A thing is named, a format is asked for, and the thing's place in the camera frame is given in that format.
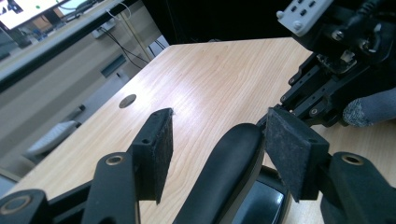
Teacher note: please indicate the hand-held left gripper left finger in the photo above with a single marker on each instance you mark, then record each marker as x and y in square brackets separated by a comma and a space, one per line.
[154, 155]

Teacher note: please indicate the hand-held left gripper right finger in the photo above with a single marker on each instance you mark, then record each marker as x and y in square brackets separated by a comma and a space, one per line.
[292, 149]

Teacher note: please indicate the black stapler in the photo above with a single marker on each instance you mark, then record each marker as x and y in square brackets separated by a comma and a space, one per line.
[227, 168]

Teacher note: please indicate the round grey table grommet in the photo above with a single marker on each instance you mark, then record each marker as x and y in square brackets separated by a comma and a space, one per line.
[127, 101]

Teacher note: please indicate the black curtain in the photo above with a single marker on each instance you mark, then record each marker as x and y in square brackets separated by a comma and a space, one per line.
[218, 18]

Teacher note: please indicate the white ribbed object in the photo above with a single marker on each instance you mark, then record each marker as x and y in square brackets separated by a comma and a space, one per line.
[53, 137]

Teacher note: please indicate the white power strip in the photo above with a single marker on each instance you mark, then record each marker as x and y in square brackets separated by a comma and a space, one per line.
[104, 28]

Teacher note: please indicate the lit computer monitor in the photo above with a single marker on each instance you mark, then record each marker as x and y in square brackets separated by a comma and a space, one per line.
[25, 11]

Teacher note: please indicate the black horizontal frame bar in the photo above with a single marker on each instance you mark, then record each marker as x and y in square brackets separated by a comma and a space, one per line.
[37, 61]

